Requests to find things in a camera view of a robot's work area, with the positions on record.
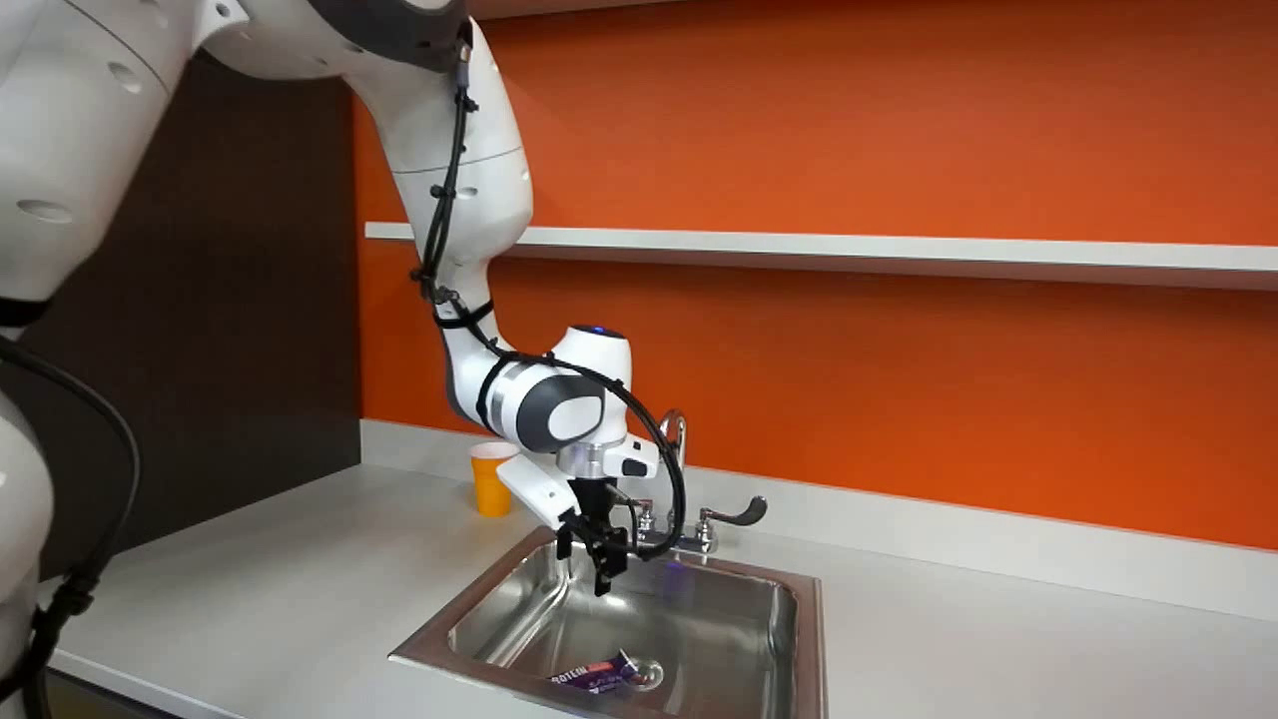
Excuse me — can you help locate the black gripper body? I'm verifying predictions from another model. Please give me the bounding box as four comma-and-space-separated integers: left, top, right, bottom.
563, 473, 632, 533

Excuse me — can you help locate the blue protein bar packet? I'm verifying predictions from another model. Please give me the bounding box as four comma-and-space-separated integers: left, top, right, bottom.
547, 647, 648, 696

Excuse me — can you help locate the stainless steel sink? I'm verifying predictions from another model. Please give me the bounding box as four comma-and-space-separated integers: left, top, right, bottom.
391, 521, 831, 719

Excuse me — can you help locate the round sink drain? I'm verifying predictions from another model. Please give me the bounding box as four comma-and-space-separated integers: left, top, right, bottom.
620, 654, 670, 700

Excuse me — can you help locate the orange plastic cup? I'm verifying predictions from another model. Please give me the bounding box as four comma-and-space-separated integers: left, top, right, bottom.
468, 438, 527, 525

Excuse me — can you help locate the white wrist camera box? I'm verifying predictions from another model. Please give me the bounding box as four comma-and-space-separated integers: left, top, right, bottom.
500, 453, 586, 534

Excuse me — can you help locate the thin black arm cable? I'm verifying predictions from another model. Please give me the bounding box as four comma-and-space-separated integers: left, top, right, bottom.
408, 21, 689, 563

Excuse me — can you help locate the chrome faucet with handles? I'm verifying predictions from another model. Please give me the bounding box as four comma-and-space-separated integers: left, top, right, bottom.
620, 409, 770, 569

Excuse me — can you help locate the white wall shelf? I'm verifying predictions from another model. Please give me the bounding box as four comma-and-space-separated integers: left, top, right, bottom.
364, 217, 1278, 296

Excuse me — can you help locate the thick black base cable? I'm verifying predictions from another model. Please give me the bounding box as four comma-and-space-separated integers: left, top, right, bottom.
0, 332, 146, 719

